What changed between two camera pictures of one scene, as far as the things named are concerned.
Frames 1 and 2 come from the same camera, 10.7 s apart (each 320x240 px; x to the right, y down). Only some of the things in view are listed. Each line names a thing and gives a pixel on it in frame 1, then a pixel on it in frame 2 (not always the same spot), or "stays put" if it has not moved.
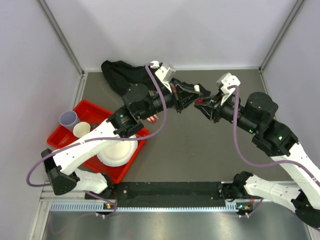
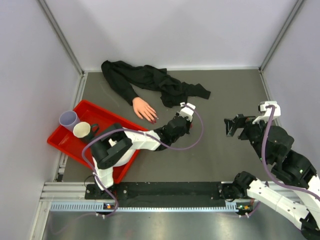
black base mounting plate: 166,194 stays put
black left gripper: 182,100 -> 188,124
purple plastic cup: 68,119 stays put
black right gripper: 212,112 -> 230,125
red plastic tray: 97,116 stays put
